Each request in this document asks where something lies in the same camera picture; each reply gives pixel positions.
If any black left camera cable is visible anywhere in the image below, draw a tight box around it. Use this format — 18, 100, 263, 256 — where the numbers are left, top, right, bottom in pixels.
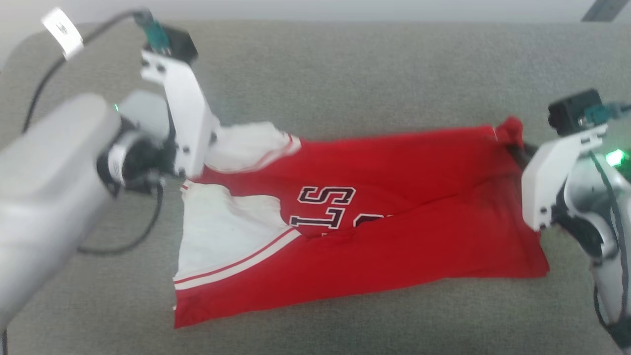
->
22, 10, 143, 134

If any grey fabric sofa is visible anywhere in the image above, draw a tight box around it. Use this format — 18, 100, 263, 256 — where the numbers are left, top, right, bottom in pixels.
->
0, 20, 631, 355

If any black camera cable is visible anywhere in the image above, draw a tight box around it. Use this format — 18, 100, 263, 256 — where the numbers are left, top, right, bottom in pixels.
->
589, 152, 631, 331
22, 10, 143, 134

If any grey metal pole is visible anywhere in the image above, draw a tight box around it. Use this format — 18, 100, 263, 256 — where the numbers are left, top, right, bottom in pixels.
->
582, 0, 627, 23

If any white cable label tag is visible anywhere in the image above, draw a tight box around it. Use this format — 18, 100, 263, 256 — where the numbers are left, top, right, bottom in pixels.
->
42, 7, 84, 61

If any teal left camera connector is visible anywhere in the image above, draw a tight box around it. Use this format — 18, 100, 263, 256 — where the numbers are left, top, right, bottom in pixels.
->
133, 10, 172, 54

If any red and white jersey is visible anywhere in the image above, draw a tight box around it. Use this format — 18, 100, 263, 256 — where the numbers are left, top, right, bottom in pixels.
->
173, 116, 550, 328

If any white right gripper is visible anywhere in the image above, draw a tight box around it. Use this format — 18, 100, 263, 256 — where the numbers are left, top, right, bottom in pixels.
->
508, 126, 631, 262

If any teal right camera connector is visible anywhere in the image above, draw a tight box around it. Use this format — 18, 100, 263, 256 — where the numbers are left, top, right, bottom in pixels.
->
584, 103, 631, 126

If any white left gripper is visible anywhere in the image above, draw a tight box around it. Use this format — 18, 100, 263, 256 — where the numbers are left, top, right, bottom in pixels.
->
117, 48, 220, 179

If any teal camera connector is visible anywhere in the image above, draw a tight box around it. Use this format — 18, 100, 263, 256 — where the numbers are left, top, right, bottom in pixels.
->
133, 10, 172, 54
584, 103, 631, 126

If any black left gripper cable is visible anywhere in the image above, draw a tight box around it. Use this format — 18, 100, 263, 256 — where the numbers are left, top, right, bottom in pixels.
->
78, 181, 164, 255

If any black right camera cable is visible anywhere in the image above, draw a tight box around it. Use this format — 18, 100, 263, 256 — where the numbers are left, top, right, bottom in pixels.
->
589, 152, 631, 331

